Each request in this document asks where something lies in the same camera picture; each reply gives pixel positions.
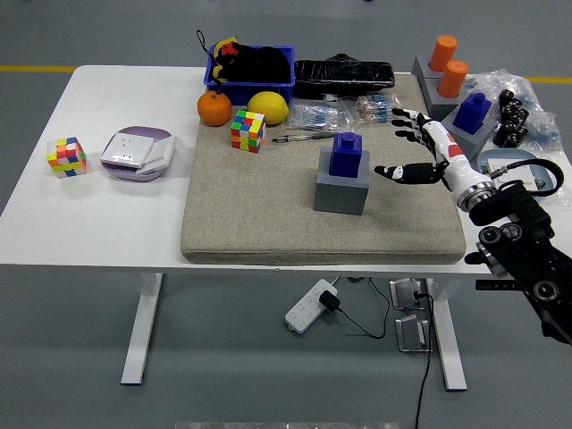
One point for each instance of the white table leg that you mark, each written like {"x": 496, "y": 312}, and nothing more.
{"x": 449, "y": 348}
{"x": 140, "y": 335}

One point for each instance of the black keyboard in plastic wrap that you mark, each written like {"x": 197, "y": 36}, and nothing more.
{"x": 344, "y": 76}

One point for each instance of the yellow lemon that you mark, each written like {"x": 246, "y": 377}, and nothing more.
{"x": 268, "y": 107}

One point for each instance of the grey-brown mat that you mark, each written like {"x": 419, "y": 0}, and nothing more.
{"x": 268, "y": 201}

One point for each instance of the grey seal holder block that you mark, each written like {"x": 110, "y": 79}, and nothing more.
{"x": 420, "y": 67}
{"x": 339, "y": 196}
{"x": 435, "y": 105}
{"x": 478, "y": 139}

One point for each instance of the clear bag of blue resistors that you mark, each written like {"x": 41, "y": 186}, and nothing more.
{"x": 319, "y": 116}

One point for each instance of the purple tray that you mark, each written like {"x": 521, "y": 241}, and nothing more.
{"x": 134, "y": 175}

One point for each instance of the flat clear plastic bag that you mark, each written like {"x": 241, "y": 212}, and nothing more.
{"x": 556, "y": 154}

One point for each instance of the white power strip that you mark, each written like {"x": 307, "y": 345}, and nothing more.
{"x": 306, "y": 308}

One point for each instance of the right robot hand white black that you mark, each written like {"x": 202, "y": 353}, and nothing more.
{"x": 451, "y": 156}

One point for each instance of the clear bags of small parts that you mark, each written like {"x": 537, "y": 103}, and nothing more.
{"x": 496, "y": 82}

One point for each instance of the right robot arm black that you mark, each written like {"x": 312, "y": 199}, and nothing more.
{"x": 514, "y": 210}

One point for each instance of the clear bag of brown resistors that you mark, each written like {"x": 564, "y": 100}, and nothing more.
{"x": 377, "y": 108}

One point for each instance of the orange fruit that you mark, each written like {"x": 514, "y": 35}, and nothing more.
{"x": 214, "y": 109}

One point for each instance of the blue plastic bin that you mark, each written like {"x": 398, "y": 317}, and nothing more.
{"x": 250, "y": 91}

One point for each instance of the blue seal stamp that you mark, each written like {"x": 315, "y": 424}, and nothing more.
{"x": 344, "y": 154}
{"x": 471, "y": 114}

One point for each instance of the orange cylinder seal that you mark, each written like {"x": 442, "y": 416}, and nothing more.
{"x": 452, "y": 78}
{"x": 443, "y": 51}

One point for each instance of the white switch panel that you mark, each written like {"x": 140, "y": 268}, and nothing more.
{"x": 161, "y": 152}
{"x": 527, "y": 172}

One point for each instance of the colourful puzzle cube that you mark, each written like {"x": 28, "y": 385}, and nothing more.
{"x": 67, "y": 157}
{"x": 248, "y": 132}

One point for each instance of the white wall socket panel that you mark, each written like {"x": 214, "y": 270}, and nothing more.
{"x": 127, "y": 149}

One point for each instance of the black table control panel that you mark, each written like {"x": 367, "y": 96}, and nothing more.
{"x": 487, "y": 285}

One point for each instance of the pile of black capacitors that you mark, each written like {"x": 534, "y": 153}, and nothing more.
{"x": 511, "y": 123}

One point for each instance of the black power adapter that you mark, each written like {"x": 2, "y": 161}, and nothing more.
{"x": 329, "y": 300}

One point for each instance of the black silver pen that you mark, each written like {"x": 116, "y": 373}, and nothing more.
{"x": 313, "y": 134}
{"x": 297, "y": 139}

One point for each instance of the silver metal bracket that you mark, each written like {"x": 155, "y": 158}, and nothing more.
{"x": 404, "y": 292}
{"x": 409, "y": 333}

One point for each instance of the black cloth pouch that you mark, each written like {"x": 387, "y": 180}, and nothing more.
{"x": 268, "y": 64}

